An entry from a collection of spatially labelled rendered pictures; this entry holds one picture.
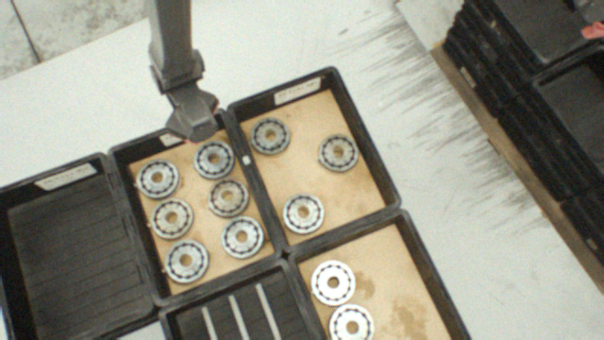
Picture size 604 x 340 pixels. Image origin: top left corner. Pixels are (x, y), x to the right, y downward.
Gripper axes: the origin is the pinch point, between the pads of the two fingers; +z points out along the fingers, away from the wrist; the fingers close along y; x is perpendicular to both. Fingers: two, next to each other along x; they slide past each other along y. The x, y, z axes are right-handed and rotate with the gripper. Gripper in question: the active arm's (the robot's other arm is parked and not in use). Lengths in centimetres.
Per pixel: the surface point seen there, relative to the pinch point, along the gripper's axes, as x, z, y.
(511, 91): -70, 70, 81
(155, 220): 6.9, 20.7, -19.1
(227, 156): -1.8, 20.4, 2.8
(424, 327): -61, 25, -15
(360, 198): -36.4, 24.2, 7.0
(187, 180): 5.6, 23.3, -6.5
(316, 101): -15.8, 23.1, 27.3
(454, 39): -45, 79, 101
